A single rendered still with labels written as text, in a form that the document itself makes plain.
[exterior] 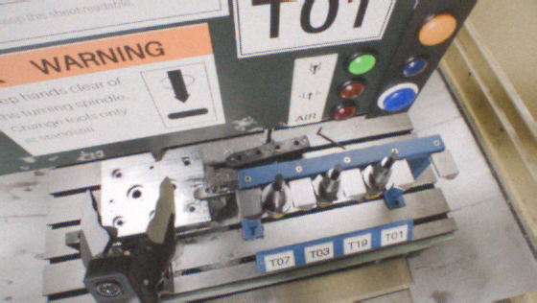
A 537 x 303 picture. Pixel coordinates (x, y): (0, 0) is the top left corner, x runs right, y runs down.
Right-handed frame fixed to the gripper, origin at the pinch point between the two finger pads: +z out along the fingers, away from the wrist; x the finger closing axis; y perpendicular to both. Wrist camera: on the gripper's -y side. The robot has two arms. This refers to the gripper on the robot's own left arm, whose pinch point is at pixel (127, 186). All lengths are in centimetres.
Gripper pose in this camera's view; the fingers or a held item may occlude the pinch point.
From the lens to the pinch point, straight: 49.9
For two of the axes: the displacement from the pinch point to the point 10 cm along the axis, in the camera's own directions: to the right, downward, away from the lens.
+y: -0.4, 4.3, 9.0
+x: 9.8, -1.7, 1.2
